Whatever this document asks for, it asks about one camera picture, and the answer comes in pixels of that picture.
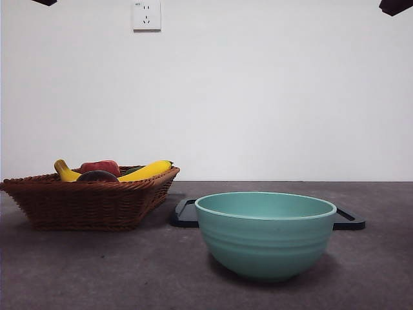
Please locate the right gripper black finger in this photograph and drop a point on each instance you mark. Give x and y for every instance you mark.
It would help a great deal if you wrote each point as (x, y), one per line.
(395, 6)

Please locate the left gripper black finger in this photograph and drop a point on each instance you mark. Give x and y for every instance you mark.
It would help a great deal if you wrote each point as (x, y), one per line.
(46, 2)

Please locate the dark red plum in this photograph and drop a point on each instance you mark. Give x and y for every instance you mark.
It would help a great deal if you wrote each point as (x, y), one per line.
(96, 177)

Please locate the teal ribbed bowl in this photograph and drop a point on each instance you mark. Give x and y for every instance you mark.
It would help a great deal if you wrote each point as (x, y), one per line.
(264, 245)

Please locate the red apple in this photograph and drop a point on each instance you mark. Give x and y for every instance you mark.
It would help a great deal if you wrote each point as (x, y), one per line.
(100, 166)

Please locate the green vegetable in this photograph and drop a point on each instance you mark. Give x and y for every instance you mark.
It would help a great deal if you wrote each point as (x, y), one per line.
(131, 170)

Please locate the yellow banana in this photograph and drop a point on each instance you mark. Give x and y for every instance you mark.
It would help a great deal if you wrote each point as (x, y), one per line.
(148, 170)

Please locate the brown wicker basket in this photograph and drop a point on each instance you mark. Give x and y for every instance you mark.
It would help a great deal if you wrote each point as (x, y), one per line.
(84, 206)

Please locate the dark green rectangular tray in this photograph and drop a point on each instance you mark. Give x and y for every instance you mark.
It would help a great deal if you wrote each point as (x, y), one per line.
(350, 221)

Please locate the white wall socket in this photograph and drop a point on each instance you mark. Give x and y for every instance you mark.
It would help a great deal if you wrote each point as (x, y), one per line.
(147, 16)

